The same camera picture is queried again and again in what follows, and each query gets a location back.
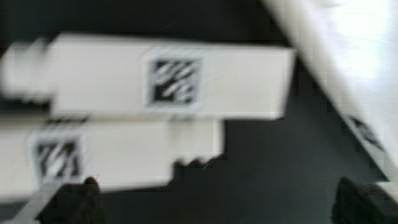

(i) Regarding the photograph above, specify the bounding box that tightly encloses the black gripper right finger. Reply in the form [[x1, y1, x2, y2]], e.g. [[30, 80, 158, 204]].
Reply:
[[330, 177, 398, 224]]

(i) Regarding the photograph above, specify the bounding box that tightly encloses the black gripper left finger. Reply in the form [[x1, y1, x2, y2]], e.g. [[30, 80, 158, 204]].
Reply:
[[10, 176, 106, 224]]

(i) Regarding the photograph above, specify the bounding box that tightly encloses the white desk leg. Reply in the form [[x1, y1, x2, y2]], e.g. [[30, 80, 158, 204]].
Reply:
[[0, 118, 224, 202], [0, 33, 295, 119]]

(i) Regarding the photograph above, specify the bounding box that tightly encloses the white desk tabletop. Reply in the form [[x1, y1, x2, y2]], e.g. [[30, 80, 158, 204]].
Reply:
[[263, 0, 398, 183]]

